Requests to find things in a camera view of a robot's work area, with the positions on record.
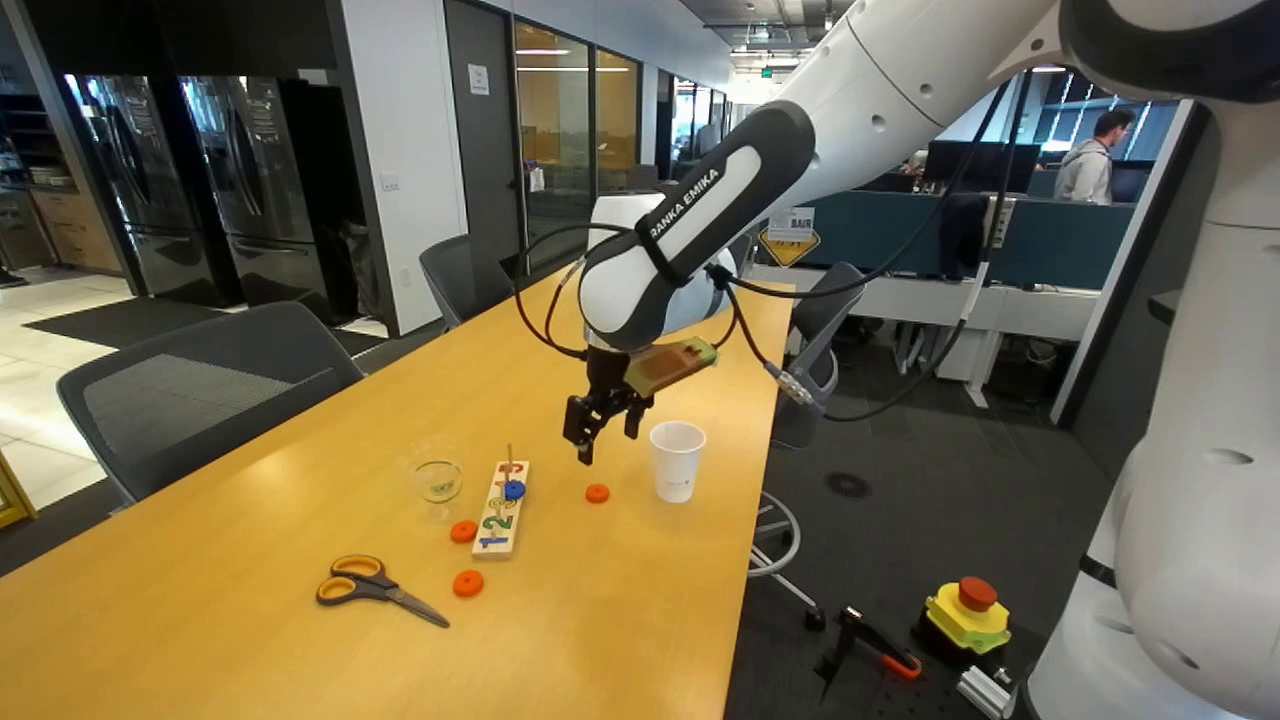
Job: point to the blue round block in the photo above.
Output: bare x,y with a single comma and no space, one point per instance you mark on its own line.
515,491

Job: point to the white paper door sign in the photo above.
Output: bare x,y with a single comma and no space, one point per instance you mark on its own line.
477,83

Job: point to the black framed glass doors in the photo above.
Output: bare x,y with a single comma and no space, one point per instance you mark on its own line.
212,162

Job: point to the orange round block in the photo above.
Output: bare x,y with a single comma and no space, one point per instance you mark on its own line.
596,493
463,533
471,582

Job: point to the clear glass cup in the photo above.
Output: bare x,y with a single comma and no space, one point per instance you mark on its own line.
438,481

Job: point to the yellow red emergency stop button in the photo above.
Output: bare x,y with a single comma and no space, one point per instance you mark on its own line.
970,616

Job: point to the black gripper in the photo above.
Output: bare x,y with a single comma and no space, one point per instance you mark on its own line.
622,377

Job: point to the silver metal box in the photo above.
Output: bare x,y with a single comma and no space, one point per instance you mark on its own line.
988,689

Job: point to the person in white shirt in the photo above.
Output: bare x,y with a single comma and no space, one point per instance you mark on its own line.
1084,165

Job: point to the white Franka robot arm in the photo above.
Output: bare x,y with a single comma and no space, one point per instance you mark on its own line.
923,64

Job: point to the grey chair base with footring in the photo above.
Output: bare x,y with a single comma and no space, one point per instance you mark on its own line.
787,564

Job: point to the white office desk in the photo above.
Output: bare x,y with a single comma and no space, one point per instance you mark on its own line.
1012,310

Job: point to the white paper cup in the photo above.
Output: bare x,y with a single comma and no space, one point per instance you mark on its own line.
676,462

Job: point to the yellow frame stand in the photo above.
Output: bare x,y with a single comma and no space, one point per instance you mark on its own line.
8,493

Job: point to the grey mesh office chair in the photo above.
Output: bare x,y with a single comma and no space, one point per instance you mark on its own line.
212,386
467,283
825,314

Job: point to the brown wrist camera board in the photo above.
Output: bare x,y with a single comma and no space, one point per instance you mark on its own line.
673,363

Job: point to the round floor outlet cover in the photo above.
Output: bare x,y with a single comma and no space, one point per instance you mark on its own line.
844,481

